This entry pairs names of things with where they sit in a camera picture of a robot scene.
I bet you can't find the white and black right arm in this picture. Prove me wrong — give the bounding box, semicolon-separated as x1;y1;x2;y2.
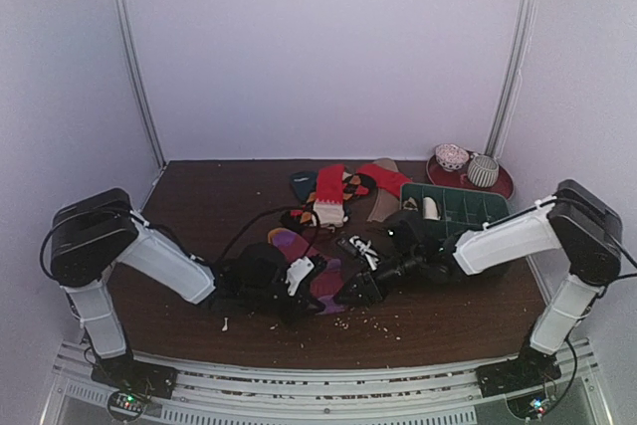
335;180;627;387

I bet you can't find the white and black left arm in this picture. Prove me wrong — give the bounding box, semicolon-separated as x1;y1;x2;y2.
39;187;326;389

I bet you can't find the green plastic divided organizer tray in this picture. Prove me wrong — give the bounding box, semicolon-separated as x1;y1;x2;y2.
397;182;512;277

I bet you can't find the rolled argyle sock in tray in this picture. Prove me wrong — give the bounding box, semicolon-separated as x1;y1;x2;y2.
402;197;420;211

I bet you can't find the tan and brown ribbed sock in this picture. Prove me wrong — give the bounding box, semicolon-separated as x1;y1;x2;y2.
367;158;400;222

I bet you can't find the red and cream lace sock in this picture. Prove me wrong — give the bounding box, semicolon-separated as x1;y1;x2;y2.
313;164;344;227

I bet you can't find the long red sock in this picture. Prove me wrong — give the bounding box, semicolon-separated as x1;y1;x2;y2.
357;163;412;198

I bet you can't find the dark red round plate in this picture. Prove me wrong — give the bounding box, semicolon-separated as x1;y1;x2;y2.
426;156;515;199

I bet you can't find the striped grey ceramic cup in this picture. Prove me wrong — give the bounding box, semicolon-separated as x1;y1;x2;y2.
467;154;500;188

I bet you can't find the patterned white ceramic bowl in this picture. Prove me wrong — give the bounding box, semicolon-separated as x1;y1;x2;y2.
435;143;470;172

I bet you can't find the black red yellow argyle sock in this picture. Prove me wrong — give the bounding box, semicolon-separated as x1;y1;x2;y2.
281;168;376;232

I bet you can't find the dark teal sock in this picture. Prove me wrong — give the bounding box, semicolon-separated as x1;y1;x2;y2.
290;171;318;203

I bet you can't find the left round controller board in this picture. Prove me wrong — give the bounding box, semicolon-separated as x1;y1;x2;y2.
106;391;147;422

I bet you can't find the round controller board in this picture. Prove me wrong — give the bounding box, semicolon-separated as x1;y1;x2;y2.
507;393;551;422
106;391;147;422

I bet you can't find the right round controller board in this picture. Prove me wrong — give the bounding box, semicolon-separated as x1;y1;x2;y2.
507;393;551;422

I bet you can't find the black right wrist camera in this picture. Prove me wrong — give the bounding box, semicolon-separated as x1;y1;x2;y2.
382;210;436;253

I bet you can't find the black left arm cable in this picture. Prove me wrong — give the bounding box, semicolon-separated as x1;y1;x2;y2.
213;205;319;272

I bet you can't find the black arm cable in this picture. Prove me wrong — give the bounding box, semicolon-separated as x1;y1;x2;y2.
606;230;637;282
213;205;319;272

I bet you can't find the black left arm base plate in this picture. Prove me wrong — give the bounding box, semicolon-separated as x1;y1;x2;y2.
91;354;178;399

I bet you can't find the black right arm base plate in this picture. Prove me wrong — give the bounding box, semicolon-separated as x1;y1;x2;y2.
476;349;561;397

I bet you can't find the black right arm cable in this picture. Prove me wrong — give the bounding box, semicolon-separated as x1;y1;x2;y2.
606;230;637;282

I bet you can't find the right aluminium corner post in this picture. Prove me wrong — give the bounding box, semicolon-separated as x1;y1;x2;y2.
485;0;537;160

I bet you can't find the aluminium corner post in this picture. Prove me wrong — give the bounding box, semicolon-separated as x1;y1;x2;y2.
485;0;537;160
113;0;167;170

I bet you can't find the left aluminium corner post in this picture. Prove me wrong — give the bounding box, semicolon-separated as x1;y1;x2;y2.
113;0;167;170

